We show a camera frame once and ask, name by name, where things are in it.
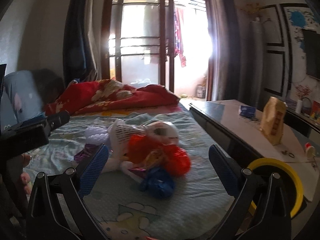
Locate white printed plastic bag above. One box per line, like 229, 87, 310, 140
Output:
103, 119, 180, 183

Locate yellow rimmed black trash bin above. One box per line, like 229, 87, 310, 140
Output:
248, 158, 304, 218

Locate person's left hand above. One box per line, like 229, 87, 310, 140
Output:
20, 154, 32, 195

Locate grey blue pillow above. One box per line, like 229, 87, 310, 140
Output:
1, 69, 65, 131

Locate light blue cartoon bed sheet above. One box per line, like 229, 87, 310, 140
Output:
25, 112, 234, 239

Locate purple foil wrapper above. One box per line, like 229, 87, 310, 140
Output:
74, 144, 99, 163

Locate white crumpled plastic wrap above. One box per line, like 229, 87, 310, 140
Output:
85, 126, 110, 145

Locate red floral quilt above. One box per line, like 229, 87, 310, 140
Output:
44, 79, 180, 115

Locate red white paper cup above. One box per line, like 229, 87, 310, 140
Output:
305, 142, 316, 159

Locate tan paper bag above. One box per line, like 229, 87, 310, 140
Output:
260, 96, 286, 145

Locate white top coffee table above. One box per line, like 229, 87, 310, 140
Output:
189, 100, 319, 202

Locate white tv cabinet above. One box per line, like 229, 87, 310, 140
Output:
284, 108, 319, 145

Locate blue tissue pack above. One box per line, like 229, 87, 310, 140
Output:
239, 105, 256, 119

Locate red plastic bag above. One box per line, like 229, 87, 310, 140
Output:
126, 134, 191, 177

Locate blue plastic bag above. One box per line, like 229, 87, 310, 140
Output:
139, 167, 175, 199

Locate colourful picture card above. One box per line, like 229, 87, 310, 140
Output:
310, 101, 320, 124

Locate round dark ornament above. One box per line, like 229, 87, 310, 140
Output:
301, 97, 312, 116

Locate dark left curtain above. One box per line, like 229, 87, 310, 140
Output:
63, 0, 99, 84

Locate white vase red flowers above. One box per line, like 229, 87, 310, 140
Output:
295, 85, 311, 114

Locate grey right curtain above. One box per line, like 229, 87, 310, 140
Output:
211, 0, 249, 102

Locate wooden framed glass door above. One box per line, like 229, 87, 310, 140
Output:
101, 0, 213, 100

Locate hanging red clothes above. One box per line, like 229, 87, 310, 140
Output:
174, 7, 186, 67

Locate wall mounted black television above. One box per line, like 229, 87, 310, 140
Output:
302, 29, 320, 80

